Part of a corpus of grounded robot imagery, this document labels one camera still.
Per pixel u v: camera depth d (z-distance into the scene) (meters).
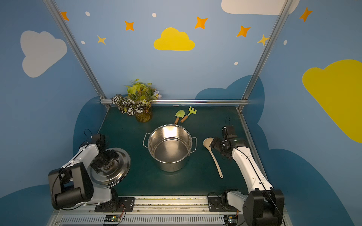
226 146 0.59
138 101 0.98
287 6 0.69
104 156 0.74
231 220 0.72
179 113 1.16
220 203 0.74
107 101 1.18
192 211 0.74
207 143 0.96
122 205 0.74
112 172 0.84
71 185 0.47
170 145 0.97
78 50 0.86
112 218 0.72
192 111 1.19
